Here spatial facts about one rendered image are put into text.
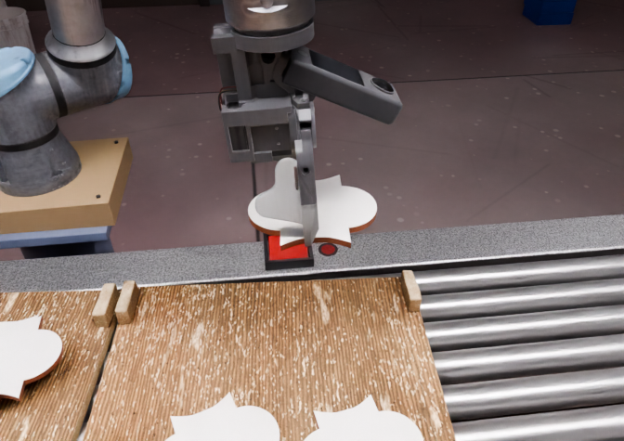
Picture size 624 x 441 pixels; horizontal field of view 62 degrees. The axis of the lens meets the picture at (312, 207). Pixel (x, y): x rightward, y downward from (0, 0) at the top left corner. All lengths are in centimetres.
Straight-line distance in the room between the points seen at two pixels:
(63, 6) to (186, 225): 157
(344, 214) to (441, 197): 203
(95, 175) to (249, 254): 38
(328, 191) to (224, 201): 194
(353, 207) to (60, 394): 41
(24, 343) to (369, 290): 45
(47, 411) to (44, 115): 53
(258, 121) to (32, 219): 66
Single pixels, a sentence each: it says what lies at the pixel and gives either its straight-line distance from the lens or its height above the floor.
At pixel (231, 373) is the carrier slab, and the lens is 68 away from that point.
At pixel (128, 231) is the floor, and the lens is 244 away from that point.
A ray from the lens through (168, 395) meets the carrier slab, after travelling 68.
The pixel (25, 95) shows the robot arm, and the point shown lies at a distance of 102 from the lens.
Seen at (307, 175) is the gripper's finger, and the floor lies 122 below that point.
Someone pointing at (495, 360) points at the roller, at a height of 92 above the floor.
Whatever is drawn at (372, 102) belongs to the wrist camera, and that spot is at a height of 127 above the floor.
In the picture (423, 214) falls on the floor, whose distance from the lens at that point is 244.
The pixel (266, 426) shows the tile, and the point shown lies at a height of 94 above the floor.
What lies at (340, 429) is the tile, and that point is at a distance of 63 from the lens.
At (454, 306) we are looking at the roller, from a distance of 79.
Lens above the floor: 149
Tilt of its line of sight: 38 degrees down
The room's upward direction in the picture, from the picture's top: straight up
